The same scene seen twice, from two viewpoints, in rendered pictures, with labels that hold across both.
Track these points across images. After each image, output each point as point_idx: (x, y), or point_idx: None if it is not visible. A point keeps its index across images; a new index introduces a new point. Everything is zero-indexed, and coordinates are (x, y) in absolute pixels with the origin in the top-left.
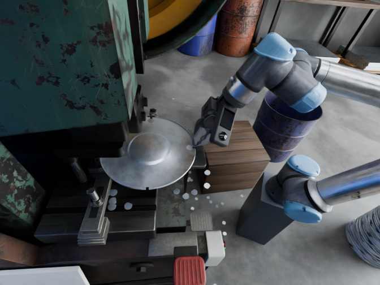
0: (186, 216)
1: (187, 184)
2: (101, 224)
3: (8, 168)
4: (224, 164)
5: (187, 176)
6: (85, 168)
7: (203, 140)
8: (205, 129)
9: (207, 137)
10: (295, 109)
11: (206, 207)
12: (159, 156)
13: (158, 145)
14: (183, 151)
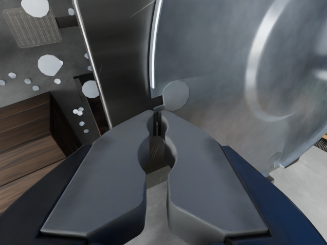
0: (66, 46)
1: (80, 103)
2: None
3: None
4: (15, 148)
5: (89, 102)
6: None
7: (144, 138)
8: (191, 223)
9: (131, 170)
10: None
11: (33, 69)
12: (296, 6)
13: (284, 68)
14: (201, 66)
